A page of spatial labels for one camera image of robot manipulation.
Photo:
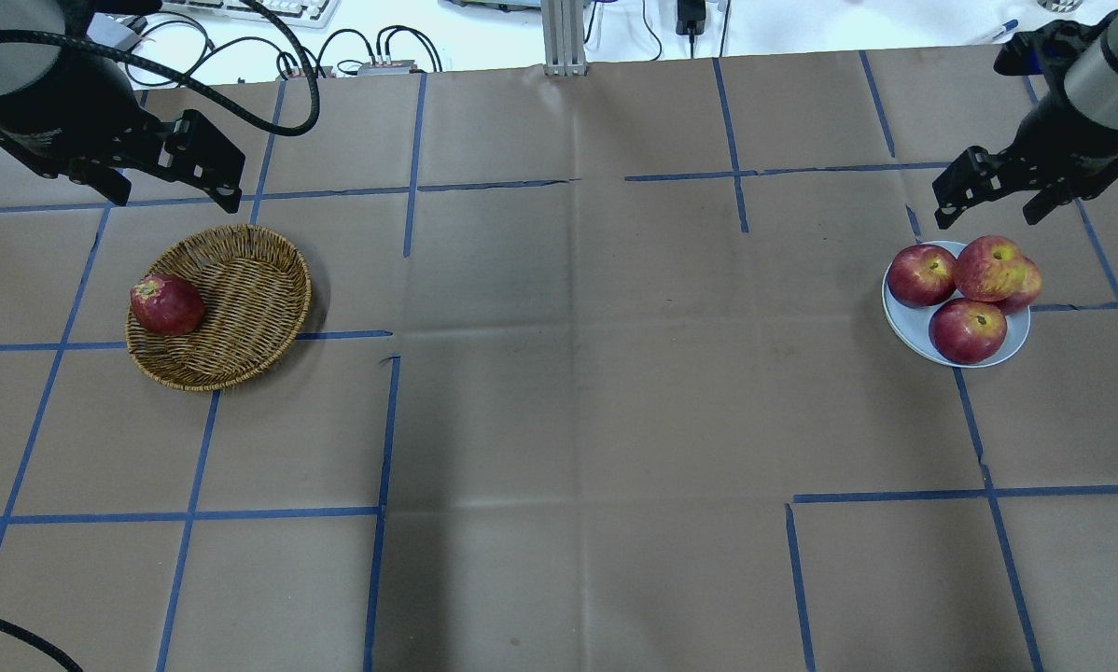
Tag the red apple plate right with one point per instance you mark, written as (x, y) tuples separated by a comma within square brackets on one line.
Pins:
[(1028, 291)]

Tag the woven wicker basket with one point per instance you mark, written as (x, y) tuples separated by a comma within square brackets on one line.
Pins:
[(257, 290)]

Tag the red yellow apple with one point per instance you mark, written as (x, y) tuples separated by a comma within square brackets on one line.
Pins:
[(991, 268)]

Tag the black power adapter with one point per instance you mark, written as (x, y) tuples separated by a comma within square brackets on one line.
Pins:
[(690, 17)]

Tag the red apple plate left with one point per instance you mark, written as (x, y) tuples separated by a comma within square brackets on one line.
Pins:
[(922, 275)]

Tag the dark red apple in basket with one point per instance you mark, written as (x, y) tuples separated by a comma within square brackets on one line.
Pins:
[(167, 304)]

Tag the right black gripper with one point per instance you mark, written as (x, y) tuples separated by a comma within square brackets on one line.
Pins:
[(1066, 130)]

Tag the white keyboard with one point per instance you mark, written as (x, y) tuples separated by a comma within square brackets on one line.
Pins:
[(313, 14)]

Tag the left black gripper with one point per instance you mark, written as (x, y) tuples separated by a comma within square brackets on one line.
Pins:
[(66, 110)]

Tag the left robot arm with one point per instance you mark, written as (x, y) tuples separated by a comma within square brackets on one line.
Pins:
[(32, 32)]

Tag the blue white pen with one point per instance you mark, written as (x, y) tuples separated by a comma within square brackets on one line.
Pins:
[(996, 34)]

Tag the aluminium frame post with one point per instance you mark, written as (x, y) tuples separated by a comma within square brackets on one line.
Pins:
[(563, 38)]

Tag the red apple plate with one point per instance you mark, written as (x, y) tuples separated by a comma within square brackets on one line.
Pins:
[(967, 332), (922, 275), (1028, 291)]

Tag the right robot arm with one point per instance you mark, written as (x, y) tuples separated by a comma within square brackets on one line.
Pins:
[(1066, 147)]

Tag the light blue plate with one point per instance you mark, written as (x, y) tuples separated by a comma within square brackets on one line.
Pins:
[(912, 325)]

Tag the red apple plate front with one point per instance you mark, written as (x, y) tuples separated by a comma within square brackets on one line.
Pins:
[(967, 332)]

